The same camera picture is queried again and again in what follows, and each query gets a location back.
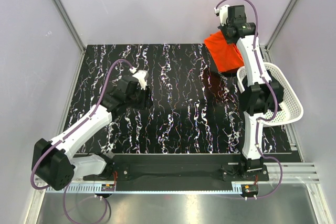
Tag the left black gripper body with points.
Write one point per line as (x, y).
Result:
(140, 99)

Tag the left aluminium frame post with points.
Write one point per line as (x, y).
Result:
(69, 24)

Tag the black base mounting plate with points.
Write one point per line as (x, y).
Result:
(230, 167)

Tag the aluminium frame post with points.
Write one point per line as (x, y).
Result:
(286, 14)
(69, 24)

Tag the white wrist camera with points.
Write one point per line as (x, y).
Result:
(222, 13)
(141, 75)

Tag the orange t shirt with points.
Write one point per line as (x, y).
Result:
(226, 56)

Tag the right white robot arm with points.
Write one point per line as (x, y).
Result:
(261, 92)

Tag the white slotted cable duct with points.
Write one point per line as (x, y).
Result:
(122, 188)

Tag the right aluminium frame post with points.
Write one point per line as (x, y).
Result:
(286, 14)

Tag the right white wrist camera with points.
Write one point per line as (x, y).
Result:
(222, 13)

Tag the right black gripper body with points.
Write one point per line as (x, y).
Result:
(224, 29)

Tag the black t shirt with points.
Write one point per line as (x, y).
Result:
(275, 84)

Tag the white plastic laundry basket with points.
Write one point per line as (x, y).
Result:
(290, 109)

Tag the aluminium front rail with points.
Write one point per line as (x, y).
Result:
(285, 172)

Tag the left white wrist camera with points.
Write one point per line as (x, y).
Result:
(141, 75)

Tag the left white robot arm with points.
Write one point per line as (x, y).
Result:
(54, 161)

